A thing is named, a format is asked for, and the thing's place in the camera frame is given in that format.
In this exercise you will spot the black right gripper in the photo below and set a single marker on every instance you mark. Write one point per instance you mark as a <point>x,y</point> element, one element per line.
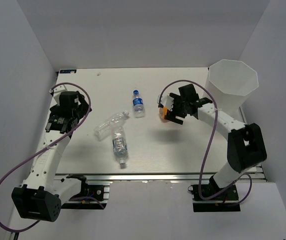
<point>171,117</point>

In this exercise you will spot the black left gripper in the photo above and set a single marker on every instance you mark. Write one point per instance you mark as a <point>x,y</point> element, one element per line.
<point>83,107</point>

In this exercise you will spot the orange plastic bottle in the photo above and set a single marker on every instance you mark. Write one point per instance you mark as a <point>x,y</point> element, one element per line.
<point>162,114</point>

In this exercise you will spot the small blue Pepsi bottle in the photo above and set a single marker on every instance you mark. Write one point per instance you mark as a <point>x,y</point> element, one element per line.
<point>138,105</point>

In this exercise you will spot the clear water bottle white-blue label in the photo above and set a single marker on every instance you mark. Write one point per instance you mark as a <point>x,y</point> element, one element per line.
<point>120,148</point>

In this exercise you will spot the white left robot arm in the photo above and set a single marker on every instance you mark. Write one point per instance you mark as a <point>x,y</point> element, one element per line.
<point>41,196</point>

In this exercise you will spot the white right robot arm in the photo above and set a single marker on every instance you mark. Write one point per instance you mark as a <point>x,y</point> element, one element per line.
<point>245,143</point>

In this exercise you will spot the white translucent plastic bin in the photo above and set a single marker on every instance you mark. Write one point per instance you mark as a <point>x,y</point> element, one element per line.
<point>230,82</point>

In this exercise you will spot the blue label sticker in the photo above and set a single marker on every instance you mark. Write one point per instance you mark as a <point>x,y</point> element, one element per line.
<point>67,71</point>

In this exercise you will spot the clear unlabelled plastic bottle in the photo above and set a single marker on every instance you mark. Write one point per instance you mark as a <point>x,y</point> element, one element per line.
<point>118,119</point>

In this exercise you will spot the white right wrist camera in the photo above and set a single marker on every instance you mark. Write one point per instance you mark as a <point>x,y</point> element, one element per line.
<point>165,101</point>

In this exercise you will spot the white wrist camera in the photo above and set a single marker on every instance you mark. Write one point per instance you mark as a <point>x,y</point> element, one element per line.
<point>165,101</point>
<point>57,91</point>

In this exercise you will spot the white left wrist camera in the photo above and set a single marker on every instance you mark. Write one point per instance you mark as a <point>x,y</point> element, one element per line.
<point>57,91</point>

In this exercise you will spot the aluminium table frame rail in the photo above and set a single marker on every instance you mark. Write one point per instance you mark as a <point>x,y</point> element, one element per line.
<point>152,177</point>

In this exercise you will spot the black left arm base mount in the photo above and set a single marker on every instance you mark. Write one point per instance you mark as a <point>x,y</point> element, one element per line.
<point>92,196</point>

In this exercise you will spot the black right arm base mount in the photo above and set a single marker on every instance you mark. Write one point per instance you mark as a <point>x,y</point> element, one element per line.
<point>227,201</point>

